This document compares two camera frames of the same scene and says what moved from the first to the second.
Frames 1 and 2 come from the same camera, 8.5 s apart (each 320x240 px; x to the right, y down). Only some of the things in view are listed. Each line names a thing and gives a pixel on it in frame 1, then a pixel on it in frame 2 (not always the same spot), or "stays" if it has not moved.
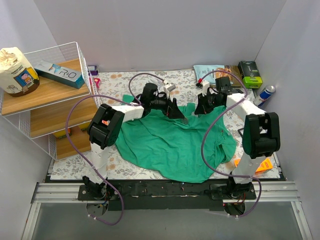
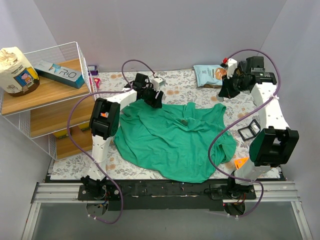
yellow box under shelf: [60, 134] stays
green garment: [188, 149] stays
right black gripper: [208, 100] to [228, 87]
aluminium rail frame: [277, 192] stays
